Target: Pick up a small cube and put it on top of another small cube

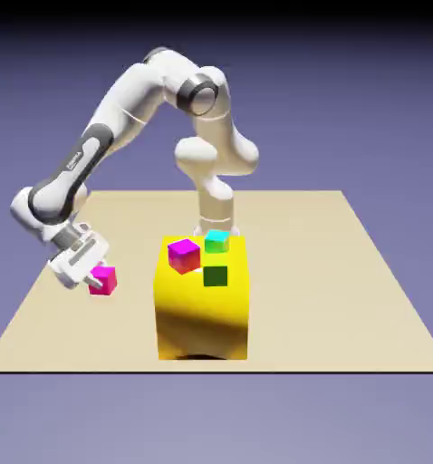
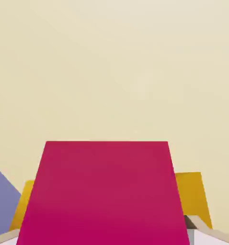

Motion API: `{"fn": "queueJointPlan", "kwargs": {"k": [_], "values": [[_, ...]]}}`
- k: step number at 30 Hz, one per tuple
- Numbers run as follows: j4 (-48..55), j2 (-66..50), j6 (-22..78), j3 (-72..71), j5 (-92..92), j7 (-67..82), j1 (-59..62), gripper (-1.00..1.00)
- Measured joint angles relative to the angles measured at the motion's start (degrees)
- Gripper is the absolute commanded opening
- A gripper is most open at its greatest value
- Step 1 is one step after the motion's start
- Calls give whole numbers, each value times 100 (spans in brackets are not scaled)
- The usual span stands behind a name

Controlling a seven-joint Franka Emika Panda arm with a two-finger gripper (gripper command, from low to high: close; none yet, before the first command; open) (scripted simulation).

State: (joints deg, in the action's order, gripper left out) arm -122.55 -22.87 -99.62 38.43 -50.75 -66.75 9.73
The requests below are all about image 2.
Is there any large lavender box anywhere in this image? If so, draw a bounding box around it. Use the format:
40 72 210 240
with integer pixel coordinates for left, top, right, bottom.
0 162 22 238

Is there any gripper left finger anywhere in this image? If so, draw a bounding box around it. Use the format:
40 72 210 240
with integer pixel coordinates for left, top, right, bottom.
0 228 22 245

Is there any large yellow box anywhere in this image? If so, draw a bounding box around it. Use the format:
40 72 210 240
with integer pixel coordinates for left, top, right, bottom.
9 171 213 232

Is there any small crimson cube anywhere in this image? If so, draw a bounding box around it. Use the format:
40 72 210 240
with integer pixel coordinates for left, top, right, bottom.
16 141 191 245

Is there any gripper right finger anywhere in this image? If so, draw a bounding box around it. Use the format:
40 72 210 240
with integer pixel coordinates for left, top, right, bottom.
183 215 229 245

